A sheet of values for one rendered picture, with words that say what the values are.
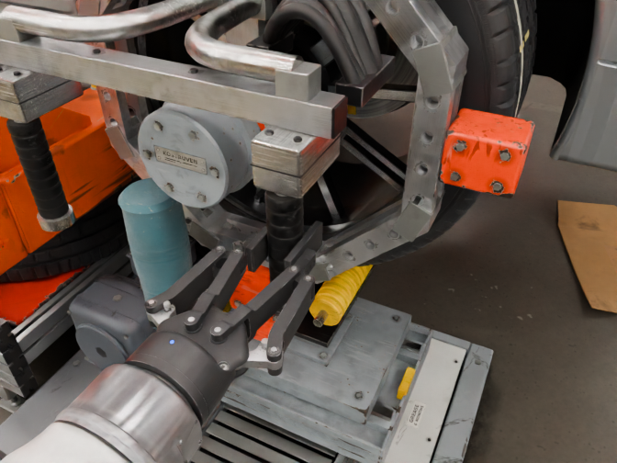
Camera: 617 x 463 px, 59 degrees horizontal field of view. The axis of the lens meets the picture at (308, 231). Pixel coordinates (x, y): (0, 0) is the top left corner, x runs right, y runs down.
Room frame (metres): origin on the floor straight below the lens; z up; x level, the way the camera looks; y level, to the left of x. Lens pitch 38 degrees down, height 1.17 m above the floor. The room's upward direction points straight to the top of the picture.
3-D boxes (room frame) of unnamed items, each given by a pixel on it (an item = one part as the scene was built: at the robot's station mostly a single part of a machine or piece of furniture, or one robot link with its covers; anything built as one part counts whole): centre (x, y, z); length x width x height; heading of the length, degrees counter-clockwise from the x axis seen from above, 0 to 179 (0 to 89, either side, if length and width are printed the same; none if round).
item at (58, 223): (0.58, 0.33, 0.83); 0.04 x 0.04 x 0.16
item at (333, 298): (0.75, -0.08, 0.51); 0.29 x 0.06 x 0.06; 154
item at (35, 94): (0.60, 0.32, 0.93); 0.09 x 0.05 x 0.05; 154
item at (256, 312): (0.34, 0.04, 0.83); 0.11 x 0.01 x 0.04; 143
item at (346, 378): (0.86, 0.00, 0.32); 0.40 x 0.30 x 0.28; 64
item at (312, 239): (0.42, 0.00, 0.83); 0.07 x 0.01 x 0.03; 154
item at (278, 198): (0.43, 0.02, 0.83); 0.04 x 0.04 x 0.16
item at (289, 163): (0.45, 0.01, 0.93); 0.09 x 0.05 x 0.05; 154
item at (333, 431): (0.86, 0.00, 0.13); 0.50 x 0.36 x 0.10; 64
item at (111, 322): (0.91, 0.32, 0.26); 0.42 x 0.18 x 0.35; 154
